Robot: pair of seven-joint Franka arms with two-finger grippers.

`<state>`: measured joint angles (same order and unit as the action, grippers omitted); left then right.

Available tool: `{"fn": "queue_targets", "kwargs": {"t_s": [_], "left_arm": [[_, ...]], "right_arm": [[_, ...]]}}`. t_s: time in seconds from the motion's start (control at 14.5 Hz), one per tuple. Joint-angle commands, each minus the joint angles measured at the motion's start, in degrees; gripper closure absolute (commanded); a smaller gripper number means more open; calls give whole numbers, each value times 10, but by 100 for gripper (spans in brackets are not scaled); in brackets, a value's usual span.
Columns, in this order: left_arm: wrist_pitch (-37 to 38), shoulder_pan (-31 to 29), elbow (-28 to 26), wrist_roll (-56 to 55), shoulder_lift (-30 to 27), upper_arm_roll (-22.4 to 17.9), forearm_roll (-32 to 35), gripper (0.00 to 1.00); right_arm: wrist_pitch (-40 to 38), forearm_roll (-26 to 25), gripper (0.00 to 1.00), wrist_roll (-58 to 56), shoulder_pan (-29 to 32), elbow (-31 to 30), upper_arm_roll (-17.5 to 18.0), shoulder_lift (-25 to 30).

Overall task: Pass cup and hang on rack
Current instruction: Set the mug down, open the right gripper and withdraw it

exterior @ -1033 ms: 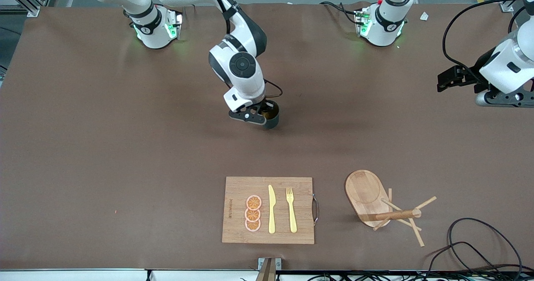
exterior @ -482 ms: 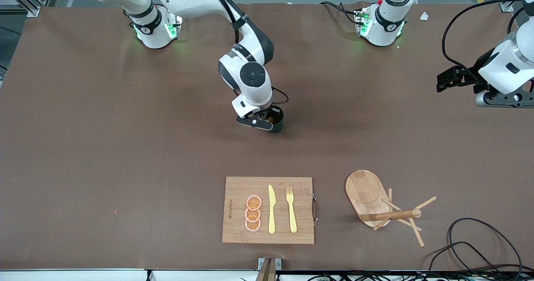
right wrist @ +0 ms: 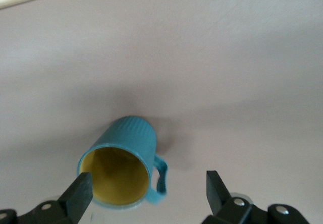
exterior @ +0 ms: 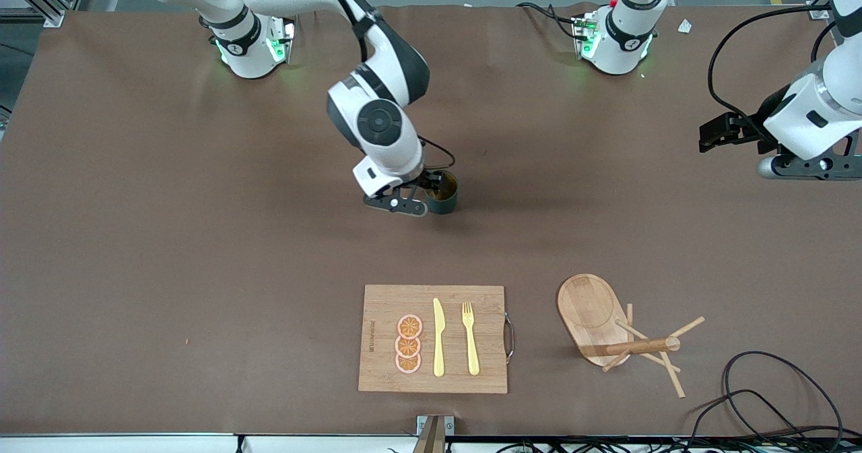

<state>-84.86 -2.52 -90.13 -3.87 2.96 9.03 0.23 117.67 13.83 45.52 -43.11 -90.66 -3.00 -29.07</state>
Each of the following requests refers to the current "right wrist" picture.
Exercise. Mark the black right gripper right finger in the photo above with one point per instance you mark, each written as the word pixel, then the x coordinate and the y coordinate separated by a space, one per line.
pixel 227 209

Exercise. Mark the teal cup yellow inside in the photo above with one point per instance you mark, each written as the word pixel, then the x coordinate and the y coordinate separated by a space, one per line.
pixel 131 138

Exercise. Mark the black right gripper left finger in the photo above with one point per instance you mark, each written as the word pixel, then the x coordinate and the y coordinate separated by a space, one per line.
pixel 73 203

